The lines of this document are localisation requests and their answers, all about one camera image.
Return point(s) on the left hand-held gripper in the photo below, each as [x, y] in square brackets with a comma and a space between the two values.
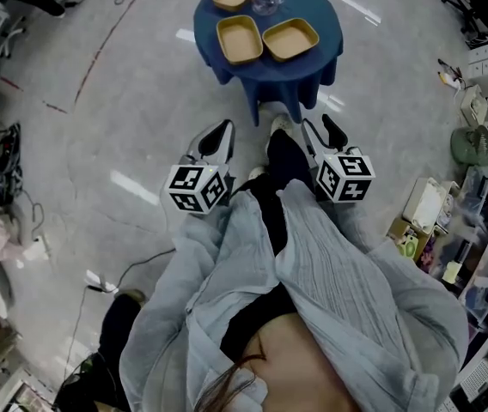
[192, 183]

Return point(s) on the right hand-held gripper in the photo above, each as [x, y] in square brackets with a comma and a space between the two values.
[347, 174]

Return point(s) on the person's black trousers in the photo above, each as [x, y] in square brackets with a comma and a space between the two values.
[287, 161]

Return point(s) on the person's white shoe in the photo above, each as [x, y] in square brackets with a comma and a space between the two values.
[256, 173]
[280, 123]

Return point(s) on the round table with blue cloth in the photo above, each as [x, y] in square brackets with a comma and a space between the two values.
[278, 80]

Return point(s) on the white flat box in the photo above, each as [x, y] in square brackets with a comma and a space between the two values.
[426, 202]

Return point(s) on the person's light grey shirt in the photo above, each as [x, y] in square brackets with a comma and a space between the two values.
[334, 273]

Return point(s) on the green fan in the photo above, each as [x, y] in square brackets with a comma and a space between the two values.
[473, 146]

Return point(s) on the person's black top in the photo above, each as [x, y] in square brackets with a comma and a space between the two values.
[261, 316]

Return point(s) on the white power strip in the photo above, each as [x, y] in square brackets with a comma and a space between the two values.
[100, 282]

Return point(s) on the clear plastic storage bins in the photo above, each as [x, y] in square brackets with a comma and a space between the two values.
[484, 238]

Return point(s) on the black office chair base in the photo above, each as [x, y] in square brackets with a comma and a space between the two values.
[463, 9]

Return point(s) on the person's bare torso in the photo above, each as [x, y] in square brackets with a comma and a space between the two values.
[300, 367]

